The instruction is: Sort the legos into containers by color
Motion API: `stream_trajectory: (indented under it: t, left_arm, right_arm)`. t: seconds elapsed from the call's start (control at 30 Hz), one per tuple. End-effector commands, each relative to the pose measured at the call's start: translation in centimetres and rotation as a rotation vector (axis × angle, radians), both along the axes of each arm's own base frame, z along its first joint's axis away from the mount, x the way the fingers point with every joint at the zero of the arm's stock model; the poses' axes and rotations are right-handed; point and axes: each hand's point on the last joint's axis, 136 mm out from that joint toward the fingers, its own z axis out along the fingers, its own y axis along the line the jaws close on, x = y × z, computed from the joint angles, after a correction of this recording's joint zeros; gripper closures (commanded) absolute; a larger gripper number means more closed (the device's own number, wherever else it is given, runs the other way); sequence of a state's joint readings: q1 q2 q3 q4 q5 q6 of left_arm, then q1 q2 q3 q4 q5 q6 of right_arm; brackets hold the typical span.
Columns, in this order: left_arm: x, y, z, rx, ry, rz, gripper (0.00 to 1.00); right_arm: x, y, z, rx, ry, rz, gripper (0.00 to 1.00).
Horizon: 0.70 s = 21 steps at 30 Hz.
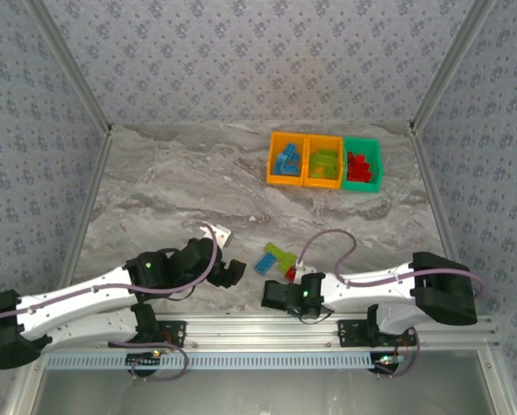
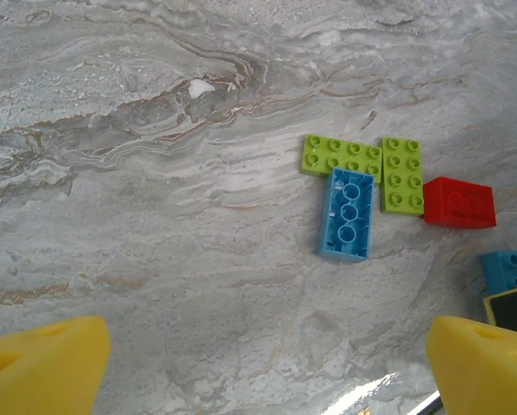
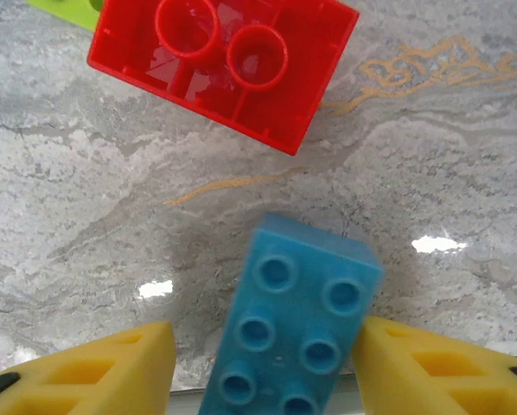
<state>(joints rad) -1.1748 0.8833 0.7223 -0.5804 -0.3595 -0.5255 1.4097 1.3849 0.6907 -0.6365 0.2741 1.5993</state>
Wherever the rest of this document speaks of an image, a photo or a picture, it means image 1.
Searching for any grey metal panel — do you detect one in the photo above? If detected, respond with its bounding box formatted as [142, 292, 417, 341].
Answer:
[29, 367, 497, 415]

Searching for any orange plastic bin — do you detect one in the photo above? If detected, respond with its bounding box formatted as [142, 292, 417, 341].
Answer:
[303, 133, 344, 190]
[265, 131, 308, 188]

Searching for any black controller board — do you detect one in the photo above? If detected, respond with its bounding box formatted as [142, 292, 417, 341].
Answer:
[373, 353, 405, 375]
[125, 350, 165, 371]

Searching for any green plastic bin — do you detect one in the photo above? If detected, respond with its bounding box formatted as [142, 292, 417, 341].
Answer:
[341, 136, 384, 193]

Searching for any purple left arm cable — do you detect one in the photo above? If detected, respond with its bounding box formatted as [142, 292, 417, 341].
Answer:
[0, 220, 220, 332]

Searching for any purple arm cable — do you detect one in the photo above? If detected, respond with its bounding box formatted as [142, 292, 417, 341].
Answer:
[0, 220, 220, 332]
[299, 228, 487, 299]

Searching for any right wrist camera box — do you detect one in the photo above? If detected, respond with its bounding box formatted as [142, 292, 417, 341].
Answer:
[292, 258, 320, 278]

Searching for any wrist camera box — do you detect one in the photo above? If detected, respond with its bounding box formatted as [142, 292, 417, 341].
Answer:
[292, 258, 320, 278]
[205, 223, 235, 249]

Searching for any thin black cable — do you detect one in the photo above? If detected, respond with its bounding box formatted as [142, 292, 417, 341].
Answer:
[165, 287, 201, 303]

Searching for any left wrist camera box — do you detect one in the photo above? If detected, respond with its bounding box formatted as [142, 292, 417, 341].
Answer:
[205, 223, 235, 249]

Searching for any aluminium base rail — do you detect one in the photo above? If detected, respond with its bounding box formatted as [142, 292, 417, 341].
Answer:
[156, 313, 501, 350]

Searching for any white slotted cable duct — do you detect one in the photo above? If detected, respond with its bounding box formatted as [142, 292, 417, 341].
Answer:
[45, 349, 375, 371]

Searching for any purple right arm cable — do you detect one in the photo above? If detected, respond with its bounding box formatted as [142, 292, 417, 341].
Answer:
[299, 228, 487, 299]

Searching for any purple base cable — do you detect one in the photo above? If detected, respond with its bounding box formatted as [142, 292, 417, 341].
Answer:
[373, 326, 422, 378]
[107, 340, 189, 382]

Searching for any aluminium frame post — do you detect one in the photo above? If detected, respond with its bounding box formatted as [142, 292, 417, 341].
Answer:
[24, 0, 113, 133]
[408, 0, 500, 131]

